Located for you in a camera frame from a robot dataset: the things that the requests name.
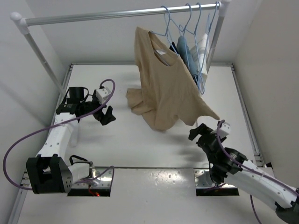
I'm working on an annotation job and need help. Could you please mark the white clothes rack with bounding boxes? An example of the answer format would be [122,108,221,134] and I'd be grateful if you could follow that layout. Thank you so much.
[10,0,232,147]

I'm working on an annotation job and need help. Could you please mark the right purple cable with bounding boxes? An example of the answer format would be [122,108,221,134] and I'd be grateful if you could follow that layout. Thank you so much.
[216,119,299,224]

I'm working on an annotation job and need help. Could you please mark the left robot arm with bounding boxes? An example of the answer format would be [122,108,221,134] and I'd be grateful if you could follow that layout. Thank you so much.
[26,86,116,194]

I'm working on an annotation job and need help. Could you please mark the blue hanger of white garment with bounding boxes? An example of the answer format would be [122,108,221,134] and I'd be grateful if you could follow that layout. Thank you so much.
[204,1,221,87]

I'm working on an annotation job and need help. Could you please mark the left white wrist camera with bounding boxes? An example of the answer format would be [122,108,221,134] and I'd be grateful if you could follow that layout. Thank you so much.
[95,87,111,104]

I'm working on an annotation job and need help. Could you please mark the black garment on hanger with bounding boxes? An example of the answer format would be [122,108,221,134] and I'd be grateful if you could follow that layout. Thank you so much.
[169,42,179,55]

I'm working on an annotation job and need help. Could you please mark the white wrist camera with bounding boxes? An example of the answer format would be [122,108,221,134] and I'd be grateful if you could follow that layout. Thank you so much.
[216,120,231,139]
[95,87,111,104]

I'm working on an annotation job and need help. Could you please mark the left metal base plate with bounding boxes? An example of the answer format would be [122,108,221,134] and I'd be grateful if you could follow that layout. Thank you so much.
[71,166,114,189]

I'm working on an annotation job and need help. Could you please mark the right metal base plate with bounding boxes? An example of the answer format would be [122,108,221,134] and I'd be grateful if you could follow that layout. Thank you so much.
[194,168,236,190]

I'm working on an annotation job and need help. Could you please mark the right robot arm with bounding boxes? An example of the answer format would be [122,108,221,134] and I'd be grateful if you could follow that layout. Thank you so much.
[188,120,299,224]

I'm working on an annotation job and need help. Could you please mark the metal base plate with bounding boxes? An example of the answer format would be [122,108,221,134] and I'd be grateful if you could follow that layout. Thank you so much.
[71,166,114,189]
[194,168,236,190]

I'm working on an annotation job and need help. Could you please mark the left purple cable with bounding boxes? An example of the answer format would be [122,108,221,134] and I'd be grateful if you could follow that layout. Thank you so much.
[2,79,116,190]

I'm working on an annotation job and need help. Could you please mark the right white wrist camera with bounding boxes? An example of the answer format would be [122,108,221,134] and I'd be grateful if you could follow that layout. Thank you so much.
[216,120,231,139]

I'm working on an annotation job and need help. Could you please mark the purple cable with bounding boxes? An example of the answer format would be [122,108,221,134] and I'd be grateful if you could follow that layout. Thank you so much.
[2,79,116,190]
[216,119,299,224]

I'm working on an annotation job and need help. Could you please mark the beige t shirt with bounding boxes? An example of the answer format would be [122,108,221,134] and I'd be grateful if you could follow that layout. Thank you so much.
[126,27,220,131]

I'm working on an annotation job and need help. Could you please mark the white garment on hanger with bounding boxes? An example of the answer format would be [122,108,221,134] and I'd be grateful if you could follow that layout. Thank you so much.
[190,33,210,84]

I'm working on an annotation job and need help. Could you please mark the blue wire hanger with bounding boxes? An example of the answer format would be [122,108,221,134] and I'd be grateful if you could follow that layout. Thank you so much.
[150,6,173,67]

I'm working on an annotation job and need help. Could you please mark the blue garment on hanger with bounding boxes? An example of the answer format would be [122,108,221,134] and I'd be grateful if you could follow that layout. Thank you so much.
[177,35,199,83]

